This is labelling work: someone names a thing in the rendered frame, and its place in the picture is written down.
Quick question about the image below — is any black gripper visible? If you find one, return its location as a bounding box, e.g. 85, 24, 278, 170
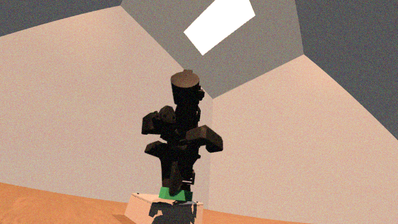
144, 113, 223, 194

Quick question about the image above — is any green rectangular post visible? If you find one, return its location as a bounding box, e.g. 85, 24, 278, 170
158, 187, 193, 201

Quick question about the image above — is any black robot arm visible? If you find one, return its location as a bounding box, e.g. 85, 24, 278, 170
141, 69, 205, 191

